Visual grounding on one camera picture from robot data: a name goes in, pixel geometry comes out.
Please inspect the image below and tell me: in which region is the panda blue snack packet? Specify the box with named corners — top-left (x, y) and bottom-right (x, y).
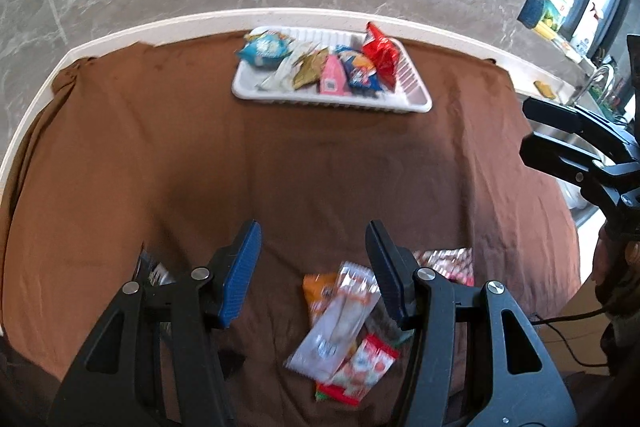
top-left (236, 30), bottom-right (293, 70)

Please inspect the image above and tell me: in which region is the blue hanging towel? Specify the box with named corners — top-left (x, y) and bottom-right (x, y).
top-left (518, 0), bottom-right (544, 29)

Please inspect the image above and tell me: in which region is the blue orange snack packet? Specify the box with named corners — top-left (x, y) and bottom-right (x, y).
top-left (336, 46), bottom-right (382, 98)

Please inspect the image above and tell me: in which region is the pink Pororo packet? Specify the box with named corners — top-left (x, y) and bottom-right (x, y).
top-left (318, 54), bottom-right (350, 96)

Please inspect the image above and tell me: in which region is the gold snack packet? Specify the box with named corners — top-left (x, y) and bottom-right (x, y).
top-left (292, 48), bottom-right (329, 90)

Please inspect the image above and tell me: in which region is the red white patterned packet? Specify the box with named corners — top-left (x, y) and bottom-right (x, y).
top-left (413, 248), bottom-right (474, 286)

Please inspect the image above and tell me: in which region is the white plastic tray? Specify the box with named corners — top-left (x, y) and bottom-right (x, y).
top-left (231, 23), bottom-right (433, 114)

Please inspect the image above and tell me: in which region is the yellow sponge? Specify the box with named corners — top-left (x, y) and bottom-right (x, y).
top-left (534, 80), bottom-right (556, 101)

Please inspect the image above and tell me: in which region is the red snack bag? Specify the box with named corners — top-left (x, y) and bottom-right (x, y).
top-left (362, 22), bottom-right (399, 91)

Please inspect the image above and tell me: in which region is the brown tablecloth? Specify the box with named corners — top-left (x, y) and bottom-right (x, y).
top-left (1, 34), bottom-right (580, 426)

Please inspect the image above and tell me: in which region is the white long noodle packet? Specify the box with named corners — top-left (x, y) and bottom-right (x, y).
top-left (257, 41), bottom-right (318, 92)

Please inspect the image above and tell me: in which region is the red fruit candy packet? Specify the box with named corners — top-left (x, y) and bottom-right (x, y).
top-left (316, 334), bottom-right (399, 407)

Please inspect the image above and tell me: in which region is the clear white sausage packet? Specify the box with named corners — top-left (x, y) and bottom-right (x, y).
top-left (285, 261), bottom-right (381, 384)

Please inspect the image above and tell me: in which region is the green clear seed packet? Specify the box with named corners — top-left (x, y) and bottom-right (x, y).
top-left (364, 299), bottom-right (413, 348)

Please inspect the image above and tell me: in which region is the steel sink faucet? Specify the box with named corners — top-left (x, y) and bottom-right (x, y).
top-left (567, 64), bottom-right (615, 106)

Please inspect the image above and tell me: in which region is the black snack packet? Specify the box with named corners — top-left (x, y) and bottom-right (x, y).
top-left (134, 251), bottom-right (176, 286)

